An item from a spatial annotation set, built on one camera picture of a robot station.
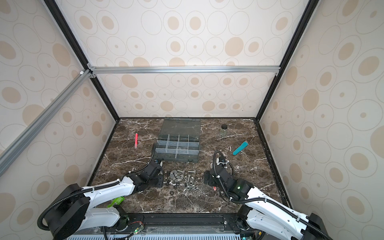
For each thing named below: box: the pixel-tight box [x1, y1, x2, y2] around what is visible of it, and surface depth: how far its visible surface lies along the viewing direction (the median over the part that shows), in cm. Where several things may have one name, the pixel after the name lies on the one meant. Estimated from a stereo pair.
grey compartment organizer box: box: [153, 117, 201, 163], surface depth 107 cm
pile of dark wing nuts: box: [169, 169, 185, 188], surface depth 90 cm
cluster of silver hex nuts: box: [184, 176, 196, 191], surface depth 89 cm
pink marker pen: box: [134, 133, 139, 149], surface depth 108 cm
